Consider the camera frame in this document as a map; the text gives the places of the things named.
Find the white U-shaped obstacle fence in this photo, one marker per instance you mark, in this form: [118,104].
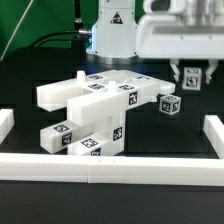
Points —
[115,169]

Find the white marker sheet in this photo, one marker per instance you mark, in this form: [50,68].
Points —
[154,99]

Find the thin white rod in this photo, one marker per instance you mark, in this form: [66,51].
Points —
[16,29]

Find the white chair seat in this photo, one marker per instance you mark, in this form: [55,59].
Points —
[114,127]

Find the white tagged cube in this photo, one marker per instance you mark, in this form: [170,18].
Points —
[170,104]
[192,78]

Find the black pole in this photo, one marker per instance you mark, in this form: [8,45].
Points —
[77,15]

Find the white chair back frame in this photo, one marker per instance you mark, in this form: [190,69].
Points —
[90,98]

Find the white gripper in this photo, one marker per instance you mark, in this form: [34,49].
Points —
[187,29]

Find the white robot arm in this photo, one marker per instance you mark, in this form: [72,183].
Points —
[113,36]

